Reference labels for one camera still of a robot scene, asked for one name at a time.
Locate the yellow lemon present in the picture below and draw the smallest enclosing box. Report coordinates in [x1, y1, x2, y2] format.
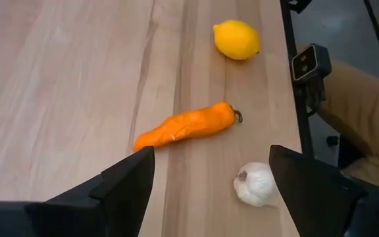
[213, 19, 261, 61]

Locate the person's leg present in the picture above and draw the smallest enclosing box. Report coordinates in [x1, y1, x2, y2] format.
[296, 41, 379, 195]

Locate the black chair base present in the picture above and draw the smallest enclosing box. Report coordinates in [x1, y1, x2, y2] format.
[326, 134, 370, 172]

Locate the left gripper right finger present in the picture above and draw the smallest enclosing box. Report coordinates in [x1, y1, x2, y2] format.
[268, 144, 379, 237]

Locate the black table-level camera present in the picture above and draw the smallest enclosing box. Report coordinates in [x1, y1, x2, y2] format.
[290, 43, 333, 117]

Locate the black metal table frame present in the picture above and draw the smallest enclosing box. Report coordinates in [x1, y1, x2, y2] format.
[279, 0, 379, 159]

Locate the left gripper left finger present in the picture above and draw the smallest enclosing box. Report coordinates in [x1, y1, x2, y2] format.
[0, 146, 156, 237]

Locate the white garlic bulb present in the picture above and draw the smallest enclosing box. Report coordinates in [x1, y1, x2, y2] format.
[232, 161, 279, 208]

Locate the orange chili pepper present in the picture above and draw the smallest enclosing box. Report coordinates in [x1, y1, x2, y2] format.
[132, 101, 244, 153]

